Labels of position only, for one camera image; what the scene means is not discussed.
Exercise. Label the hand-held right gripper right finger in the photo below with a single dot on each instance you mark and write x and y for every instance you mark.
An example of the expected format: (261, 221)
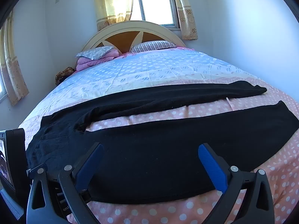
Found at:
(211, 165)

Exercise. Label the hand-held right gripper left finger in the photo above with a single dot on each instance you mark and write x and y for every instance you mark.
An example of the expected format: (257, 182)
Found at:
(90, 165)

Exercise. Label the black pants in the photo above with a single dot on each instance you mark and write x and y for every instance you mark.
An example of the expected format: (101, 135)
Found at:
(151, 149)

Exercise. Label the pink fabric strip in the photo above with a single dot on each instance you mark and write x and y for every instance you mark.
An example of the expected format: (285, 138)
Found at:
(231, 103)

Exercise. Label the side window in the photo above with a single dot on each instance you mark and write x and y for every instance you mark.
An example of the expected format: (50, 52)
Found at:
(1, 88)

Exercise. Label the yellow patterned curtain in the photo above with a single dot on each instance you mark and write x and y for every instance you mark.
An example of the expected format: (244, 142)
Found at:
(11, 74)
(186, 21)
(112, 2)

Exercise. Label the dark nightstand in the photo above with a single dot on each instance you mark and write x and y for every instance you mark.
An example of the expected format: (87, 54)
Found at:
(65, 73)

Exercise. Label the pink and blue pillow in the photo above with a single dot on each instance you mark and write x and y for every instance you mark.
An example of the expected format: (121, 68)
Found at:
(93, 63)

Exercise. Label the bed with pink-white cover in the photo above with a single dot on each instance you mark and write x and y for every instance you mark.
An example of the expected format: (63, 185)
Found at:
(151, 70)

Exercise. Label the grey patterned pillow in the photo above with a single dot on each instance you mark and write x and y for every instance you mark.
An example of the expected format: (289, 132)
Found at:
(95, 52)

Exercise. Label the cream and wood headboard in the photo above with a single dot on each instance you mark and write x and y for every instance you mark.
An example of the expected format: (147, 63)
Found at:
(123, 37)

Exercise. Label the striped pillow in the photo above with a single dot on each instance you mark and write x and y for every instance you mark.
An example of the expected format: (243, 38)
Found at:
(151, 45)

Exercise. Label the bright window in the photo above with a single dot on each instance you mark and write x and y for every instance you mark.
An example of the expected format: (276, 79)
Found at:
(154, 2)

